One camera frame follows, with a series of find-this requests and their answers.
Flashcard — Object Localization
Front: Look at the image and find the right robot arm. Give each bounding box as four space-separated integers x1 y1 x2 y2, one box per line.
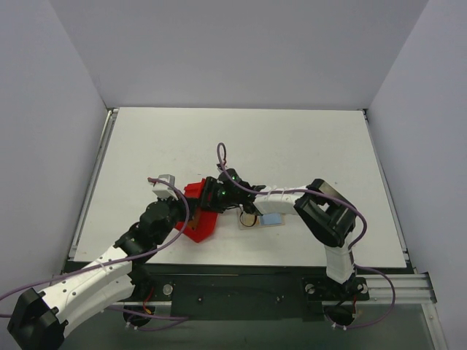
200 168 357 298

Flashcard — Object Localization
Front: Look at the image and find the red plastic bin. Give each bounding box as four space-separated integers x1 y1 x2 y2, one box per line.
183 178 218 243

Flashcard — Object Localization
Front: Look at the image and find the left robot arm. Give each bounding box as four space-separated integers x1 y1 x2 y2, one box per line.
7 197 190 349

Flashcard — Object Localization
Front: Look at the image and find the aluminium frame rail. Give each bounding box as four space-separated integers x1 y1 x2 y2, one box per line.
363 273 437 304

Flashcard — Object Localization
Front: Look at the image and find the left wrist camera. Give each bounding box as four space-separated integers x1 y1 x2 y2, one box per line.
148 174 177 200

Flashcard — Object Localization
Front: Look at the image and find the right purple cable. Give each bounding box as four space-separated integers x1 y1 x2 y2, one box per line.
217 141 397 331

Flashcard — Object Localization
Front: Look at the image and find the beige leather card holder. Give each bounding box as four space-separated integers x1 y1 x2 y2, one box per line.
237 210 285 230

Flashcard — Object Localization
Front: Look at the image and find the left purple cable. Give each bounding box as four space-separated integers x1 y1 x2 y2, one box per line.
0 176 190 332

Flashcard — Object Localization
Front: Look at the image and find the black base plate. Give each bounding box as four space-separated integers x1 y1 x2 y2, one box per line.
125 263 369 322

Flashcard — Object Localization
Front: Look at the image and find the gold VIP card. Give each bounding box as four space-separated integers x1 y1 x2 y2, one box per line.
239 214 259 228

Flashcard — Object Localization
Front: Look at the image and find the purple cable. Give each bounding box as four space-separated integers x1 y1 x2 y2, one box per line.
217 141 397 331
0 176 190 332

